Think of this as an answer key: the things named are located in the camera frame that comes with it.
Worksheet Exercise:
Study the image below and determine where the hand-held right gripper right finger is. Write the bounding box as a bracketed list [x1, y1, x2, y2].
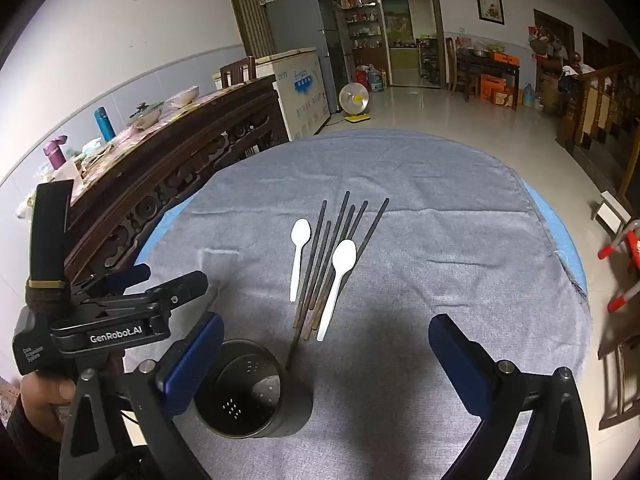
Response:
[428, 313, 588, 480]

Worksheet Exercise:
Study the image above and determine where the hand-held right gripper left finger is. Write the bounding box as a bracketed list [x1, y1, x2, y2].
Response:
[59, 311, 226, 480]

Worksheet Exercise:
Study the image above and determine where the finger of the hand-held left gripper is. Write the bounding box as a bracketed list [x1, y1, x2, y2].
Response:
[75, 263, 152, 302]
[85, 270, 209, 335]

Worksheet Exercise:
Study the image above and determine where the black perforated utensil holder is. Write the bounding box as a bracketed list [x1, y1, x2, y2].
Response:
[192, 339, 315, 439]

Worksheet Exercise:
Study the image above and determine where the small white plastic spoon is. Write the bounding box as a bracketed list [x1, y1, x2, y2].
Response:
[289, 219, 312, 303]

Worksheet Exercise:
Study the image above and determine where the pile of dark chopsticks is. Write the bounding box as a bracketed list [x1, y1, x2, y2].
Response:
[286, 191, 391, 368]

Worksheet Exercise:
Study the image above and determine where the large white plastic spoon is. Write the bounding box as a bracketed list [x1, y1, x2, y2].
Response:
[316, 240, 357, 343]

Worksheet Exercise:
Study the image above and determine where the person's left forearm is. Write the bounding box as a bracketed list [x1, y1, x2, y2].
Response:
[0, 400, 63, 480]

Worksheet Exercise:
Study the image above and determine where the person's left hand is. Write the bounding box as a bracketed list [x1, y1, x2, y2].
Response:
[17, 372, 78, 443]

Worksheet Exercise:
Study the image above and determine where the carved dark wooden sideboard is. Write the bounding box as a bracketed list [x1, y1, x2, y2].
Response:
[62, 75, 291, 286]

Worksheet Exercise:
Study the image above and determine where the floral sideboard cover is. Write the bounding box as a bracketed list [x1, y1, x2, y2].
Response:
[70, 82, 273, 196]

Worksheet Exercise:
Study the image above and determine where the purple drinking bottle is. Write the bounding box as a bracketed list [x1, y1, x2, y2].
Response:
[42, 135, 68, 171]

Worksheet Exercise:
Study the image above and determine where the blue thermos bottle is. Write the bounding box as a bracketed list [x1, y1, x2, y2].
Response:
[95, 106, 117, 143]

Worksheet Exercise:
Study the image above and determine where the grey table cloth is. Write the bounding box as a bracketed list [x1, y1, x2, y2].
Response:
[122, 129, 593, 480]

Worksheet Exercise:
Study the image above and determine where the brown wooden chair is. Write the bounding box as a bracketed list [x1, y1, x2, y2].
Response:
[597, 310, 640, 431]

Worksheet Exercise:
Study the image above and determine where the pot with glass lid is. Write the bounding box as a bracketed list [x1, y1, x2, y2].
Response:
[129, 101, 166, 128]

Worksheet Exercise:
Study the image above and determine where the blue round table cover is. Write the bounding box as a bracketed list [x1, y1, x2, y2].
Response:
[132, 180, 588, 311]

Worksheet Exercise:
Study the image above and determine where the pale ceramic bowl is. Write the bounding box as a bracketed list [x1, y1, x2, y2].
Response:
[165, 86, 201, 108]

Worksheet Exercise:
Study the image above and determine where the white box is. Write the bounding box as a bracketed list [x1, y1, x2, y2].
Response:
[591, 191, 632, 233]

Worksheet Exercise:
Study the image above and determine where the white chest freezer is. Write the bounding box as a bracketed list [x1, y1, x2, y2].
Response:
[212, 47, 331, 141]

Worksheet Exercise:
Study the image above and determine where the dark wooden chair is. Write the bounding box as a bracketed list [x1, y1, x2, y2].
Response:
[220, 56, 257, 88]

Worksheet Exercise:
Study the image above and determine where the round electric heater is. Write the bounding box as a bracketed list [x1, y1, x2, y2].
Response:
[338, 81, 372, 124]

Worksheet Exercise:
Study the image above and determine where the grey refrigerator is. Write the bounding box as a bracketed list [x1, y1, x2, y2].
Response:
[260, 0, 353, 116]

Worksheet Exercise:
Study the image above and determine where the brown wooden door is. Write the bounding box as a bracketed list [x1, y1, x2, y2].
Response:
[222, 0, 273, 58]

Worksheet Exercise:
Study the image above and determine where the wooden stair railing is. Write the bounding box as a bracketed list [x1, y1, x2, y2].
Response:
[556, 60, 640, 201]

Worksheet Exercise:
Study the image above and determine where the dark wooden side table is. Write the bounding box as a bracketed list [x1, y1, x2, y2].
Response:
[447, 37, 523, 108]

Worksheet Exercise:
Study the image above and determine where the wooden display shelf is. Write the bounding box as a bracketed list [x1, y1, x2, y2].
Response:
[332, 0, 391, 86]

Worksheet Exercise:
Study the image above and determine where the dark wooden door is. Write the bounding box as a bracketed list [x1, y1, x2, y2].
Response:
[532, 9, 576, 61]

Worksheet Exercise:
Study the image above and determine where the red metal stool frame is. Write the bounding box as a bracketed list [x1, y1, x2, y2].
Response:
[597, 227, 640, 313]

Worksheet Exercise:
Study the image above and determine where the wooden door frame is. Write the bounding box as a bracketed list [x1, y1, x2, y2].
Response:
[375, 0, 447, 90]

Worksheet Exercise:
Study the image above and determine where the framed wall picture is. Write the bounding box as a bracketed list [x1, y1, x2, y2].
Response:
[475, 0, 506, 25]

